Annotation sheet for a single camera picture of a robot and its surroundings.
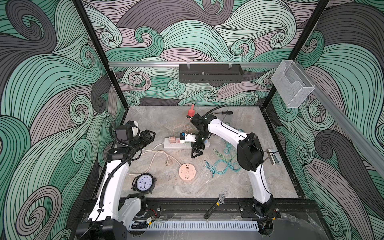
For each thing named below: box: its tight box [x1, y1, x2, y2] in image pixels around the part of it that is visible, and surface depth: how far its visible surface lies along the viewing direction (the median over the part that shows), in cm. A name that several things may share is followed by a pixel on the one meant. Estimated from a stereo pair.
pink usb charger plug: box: [169, 136, 176, 144], surface depth 94 cm
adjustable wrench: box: [203, 193, 226, 219], surface depth 76 cm
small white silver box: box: [266, 148, 283, 165], surface depth 91 cm
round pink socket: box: [178, 163, 197, 182], surface depth 85 cm
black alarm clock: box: [131, 173, 157, 194], surface depth 81 cm
